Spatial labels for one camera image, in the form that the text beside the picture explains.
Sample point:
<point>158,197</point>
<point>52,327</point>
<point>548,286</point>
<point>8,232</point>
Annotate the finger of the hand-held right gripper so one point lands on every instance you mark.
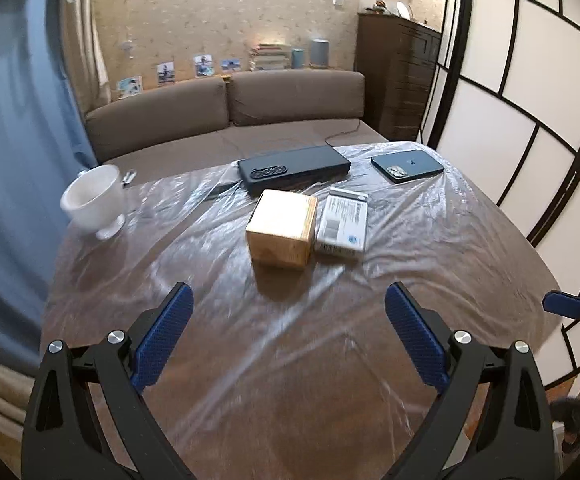
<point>562,304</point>

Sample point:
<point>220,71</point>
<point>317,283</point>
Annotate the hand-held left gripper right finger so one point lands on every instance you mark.
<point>414,332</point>

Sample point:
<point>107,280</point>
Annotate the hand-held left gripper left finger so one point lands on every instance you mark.
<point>162,332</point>

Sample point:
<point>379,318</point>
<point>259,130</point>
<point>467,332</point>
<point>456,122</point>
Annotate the white and blue medicine box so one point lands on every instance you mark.
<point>342,220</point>

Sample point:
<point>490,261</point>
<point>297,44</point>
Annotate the brown cardboard box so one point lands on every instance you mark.
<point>280,230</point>

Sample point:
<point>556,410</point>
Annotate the white footed bowl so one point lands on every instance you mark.
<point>92,200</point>

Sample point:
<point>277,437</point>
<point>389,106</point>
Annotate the dark smartphone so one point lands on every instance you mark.
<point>414,165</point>

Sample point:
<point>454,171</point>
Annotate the long black case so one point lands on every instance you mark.
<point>310,165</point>

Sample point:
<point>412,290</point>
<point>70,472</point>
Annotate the black framed white screen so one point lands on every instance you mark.
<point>529,85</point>

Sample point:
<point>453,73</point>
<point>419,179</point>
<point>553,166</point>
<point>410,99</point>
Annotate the brown sofa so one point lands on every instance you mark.
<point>170,110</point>

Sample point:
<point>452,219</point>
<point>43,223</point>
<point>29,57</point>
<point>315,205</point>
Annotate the blue curtain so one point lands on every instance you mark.
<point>15,160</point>

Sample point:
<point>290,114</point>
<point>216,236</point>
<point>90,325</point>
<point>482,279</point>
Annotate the small photo card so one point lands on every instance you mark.
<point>166,73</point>
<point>204,65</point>
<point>130,87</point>
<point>231,65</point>

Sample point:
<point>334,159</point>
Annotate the dark wooden cabinet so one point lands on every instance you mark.
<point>394,75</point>

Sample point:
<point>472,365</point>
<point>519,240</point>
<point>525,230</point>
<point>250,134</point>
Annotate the stack of books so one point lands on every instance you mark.
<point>270,57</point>

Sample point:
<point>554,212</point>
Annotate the light blue cup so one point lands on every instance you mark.
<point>298,58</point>

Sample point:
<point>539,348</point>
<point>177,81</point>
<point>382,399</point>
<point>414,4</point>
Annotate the beige curtain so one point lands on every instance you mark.
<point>87,35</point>

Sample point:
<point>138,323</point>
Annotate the round table mirror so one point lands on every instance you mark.
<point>403,9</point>

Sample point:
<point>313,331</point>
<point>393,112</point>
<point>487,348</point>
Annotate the small ornament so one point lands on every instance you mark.
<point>377,6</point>

